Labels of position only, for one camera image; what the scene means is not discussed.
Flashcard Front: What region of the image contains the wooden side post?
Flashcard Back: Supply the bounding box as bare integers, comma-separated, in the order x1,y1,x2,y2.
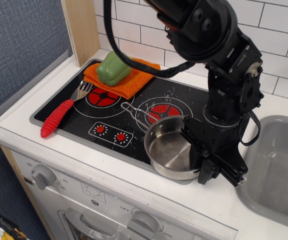
60,0,100,68

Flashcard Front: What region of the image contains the yellow object on floor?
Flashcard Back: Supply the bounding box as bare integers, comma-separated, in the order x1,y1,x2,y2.
1,228,27,240

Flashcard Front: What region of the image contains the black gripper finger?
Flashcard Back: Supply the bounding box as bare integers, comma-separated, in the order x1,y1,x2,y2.
198,157,221,185
189,143,204,170

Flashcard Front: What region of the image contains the orange folded cloth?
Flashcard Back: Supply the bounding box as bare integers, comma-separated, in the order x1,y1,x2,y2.
83,63,154,100

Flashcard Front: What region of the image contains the grey left oven knob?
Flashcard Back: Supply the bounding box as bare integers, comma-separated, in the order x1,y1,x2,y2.
31,164,56,190

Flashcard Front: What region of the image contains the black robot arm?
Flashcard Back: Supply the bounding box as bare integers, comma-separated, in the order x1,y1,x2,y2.
149,0,263,187

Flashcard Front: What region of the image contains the grey right oven knob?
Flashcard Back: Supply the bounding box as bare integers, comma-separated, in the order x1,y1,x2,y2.
127,211,159,240

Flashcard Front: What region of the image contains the green toy bell pepper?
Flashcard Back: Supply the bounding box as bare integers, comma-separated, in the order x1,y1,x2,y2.
96,51,131,87

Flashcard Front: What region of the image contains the grey oven knob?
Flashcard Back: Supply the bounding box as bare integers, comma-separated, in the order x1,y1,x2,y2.
31,164,56,190
127,211,159,240

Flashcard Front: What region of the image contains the white toy oven front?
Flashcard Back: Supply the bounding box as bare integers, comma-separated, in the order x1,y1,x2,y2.
13,152,238,240

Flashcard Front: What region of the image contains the fork with red handle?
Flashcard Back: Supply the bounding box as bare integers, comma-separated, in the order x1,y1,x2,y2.
40,81,93,138

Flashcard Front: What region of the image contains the stainless steel saucepan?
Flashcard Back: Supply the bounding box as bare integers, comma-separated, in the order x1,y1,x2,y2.
120,101,201,181

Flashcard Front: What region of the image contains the grey sink basin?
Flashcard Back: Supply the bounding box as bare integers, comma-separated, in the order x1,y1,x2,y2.
237,115,288,226

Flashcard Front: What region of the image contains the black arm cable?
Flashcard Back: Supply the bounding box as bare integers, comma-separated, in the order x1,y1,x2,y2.
103,0,196,79

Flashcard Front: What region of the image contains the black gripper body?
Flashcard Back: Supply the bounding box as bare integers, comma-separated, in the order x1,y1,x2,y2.
181,116,248,188

